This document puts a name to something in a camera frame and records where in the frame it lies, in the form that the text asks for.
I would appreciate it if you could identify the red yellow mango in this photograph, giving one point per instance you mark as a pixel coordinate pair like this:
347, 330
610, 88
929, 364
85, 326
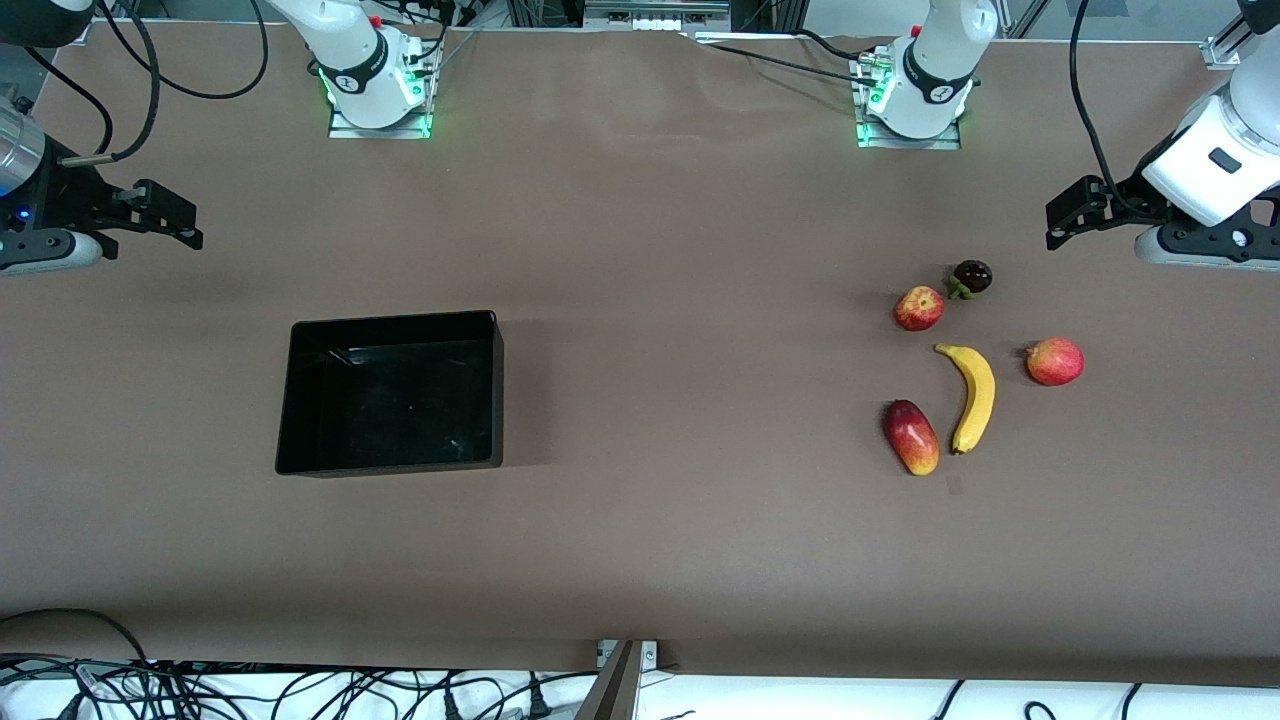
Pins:
910, 435

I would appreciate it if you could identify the white power strip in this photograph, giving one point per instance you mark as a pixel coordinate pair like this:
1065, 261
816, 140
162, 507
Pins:
655, 20

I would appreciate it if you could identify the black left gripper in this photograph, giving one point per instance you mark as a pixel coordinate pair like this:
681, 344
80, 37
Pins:
1123, 197

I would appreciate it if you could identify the grey metal post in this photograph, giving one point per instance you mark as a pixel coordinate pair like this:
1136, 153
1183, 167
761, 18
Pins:
612, 695

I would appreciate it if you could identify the aluminium frame corner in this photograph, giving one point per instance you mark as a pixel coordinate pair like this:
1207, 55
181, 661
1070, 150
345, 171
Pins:
1222, 50

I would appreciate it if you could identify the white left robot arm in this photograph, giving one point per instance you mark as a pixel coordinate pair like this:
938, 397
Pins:
940, 50

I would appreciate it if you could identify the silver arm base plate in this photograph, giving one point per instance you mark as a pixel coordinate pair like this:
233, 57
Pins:
380, 132
910, 143

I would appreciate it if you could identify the red apple right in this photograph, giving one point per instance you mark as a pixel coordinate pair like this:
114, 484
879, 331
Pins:
1055, 362

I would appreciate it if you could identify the silver table edge bracket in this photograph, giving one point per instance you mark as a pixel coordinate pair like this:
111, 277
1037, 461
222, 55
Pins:
650, 655

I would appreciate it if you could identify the small red apple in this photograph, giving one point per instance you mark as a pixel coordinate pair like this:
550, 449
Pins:
919, 309

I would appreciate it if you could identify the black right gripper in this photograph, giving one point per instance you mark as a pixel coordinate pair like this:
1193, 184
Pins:
70, 199

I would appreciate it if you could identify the yellow banana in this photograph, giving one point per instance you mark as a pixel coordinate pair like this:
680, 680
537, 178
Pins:
978, 395

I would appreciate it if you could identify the dark purple mangosteen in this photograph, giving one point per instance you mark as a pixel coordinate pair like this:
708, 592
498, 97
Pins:
972, 276

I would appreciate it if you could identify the black rectangular plastic box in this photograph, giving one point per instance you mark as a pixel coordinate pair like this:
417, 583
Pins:
390, 400

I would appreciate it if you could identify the brown table cover sheet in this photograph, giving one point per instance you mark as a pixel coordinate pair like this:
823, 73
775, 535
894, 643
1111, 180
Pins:
640, 550

